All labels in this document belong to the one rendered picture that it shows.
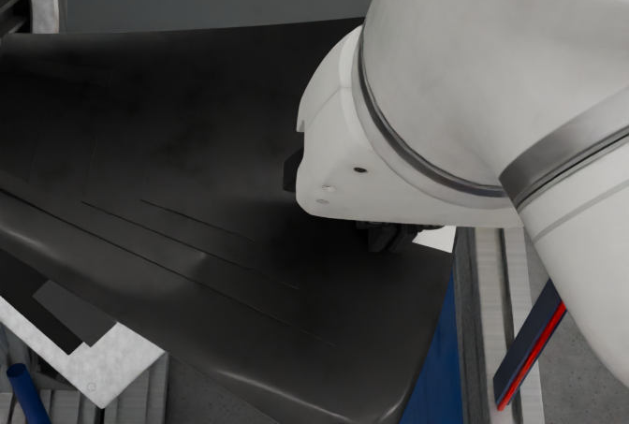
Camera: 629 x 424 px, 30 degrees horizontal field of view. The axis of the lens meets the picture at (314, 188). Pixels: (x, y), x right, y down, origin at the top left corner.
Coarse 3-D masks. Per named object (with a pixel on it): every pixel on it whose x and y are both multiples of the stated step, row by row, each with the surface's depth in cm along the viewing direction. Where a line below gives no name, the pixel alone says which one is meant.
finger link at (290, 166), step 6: (300, 150) 47; (294, 156) 47; (300, 156) 46; (288, 162) 48; (294, 162) 47; (300, 162) 46; (288, 168) 48; (294, 168) 47; (288, 174) 48; (294, 174) 47; (288, 180) 48; (294, 180) 47; (288, 186) 48; (294, 186) 48
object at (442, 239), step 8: (424, 232) 55; (432, 232) 56; (440, 232) 56; (448, 232) 56; (416, 240) 55; (424, 240) 55; (432, 240) 55; (440, 240) 56; (448, 240) 56; (440, 248) 55; (448, 248) 56
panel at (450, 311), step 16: (448, 288) 107; (448, 304) 106; (448, 320) 106; (448, 336) 106; (432, 352) 112; (448, 352) 105; (432, 368) 112; (448, 368) 105; (416, 384) 120; (432, 384) 111; (448, 384) 104; (416, 400) 120; (432, 400) 111; (448, 400) 104; (416, 416) 119; (432, 416) 111; (448, 416) 103
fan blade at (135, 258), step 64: (0, 64) 55; (64, 64) 56; (128, 64) 56; (192, 64) 57; (256, 64) 57; (0, 128) 53; (64, 128) 54; (128, 128) 54; (192, 128) 55; (256, 128) 56; (0, 192) 52; (64, 192) 52; (128, 192) 53; (192, 192) 53; (256, 192) 54; (64, 256) 51; (128, 256) 52; (192, 256) 53; (256, 256) 53; (320, 256) 54; (384, 256) 55; (448, 256) 56; (128, 320) 51; (192, 320) 52; (256, 320) 53; (320, 320) 53; (384, 320) 54; (256, 384) 52; (320, 384) 53; (384, 384) 54
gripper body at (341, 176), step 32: (352, 32) 39; (320, 64) 42; (320, 96) 41; (352, 96) 38; (320, 128) 41; (352, 128) 38; (320, 160) 41; (352, 160) 39; (320, 192) 43; (352, 192) 42; (384, 192) 42; (416, 192) 41; (448, 224) 47; (480, 224) 47; (512, 224) 47
